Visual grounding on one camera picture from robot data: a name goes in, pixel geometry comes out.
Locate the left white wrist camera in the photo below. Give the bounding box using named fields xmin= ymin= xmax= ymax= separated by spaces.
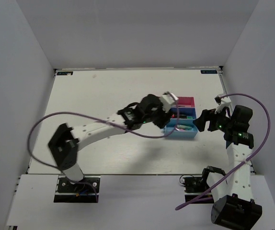
xmin=160 ymin=92 xmax=179 ymax=113

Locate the dark blue storage bin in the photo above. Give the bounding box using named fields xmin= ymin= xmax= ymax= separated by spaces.
xmin=171 ymin=107 xmax=196 ymax=119

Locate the light blue storage bin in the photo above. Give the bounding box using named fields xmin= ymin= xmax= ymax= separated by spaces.
xmin=162 ymin=119 xmax=198 ymax=139

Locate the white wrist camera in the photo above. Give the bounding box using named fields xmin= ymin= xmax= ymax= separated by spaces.
xmin=215 ymin=94 xmax=231 ymax=114
xmin=160 ymin=92 xmax=179 ymax=113

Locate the pink storage bin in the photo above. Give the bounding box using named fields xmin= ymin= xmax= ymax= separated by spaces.
xmin=178 ymin=97 xmax=195 ymax=108

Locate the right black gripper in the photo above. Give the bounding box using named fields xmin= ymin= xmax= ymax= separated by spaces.
xmin=193 ymin=104 xmax=233 ymax=132

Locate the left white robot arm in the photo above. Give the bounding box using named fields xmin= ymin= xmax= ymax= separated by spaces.
xmin=48 ymin=92 xmax=178 ymax=191

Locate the green correction tape case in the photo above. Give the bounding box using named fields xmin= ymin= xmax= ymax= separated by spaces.
xmin=177 ymin=125 xmax=192 ymax=130

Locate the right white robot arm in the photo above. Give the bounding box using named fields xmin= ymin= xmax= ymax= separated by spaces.
xmin=193 ymin=105 xmax=263 ymax=230

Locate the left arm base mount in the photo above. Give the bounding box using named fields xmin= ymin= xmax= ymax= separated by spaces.
xmin=54 ymin=176 xmax=101 ymax=203

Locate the orange highlighter marker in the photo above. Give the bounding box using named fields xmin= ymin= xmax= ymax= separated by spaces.
xmin=172 ymin=114 xmax=187 ymax=119

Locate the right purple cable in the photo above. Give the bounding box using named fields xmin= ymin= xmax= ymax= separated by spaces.
xmin=175 ymin=92 xmax=271 ymax=211

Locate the purple cable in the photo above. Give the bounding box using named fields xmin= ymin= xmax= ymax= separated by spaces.
xmin=27 ymin=91 xmax=179 ymax=204
xmin=175 ymin=92 xmax=271 ymax=211

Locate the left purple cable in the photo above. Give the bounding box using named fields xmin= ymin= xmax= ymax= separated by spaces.
xmin=27 ymin=91 xmax=179 ymax=204

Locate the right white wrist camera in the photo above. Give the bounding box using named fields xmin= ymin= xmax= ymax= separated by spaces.
xmin=215 ymin=94 xmax=231 ymax=114

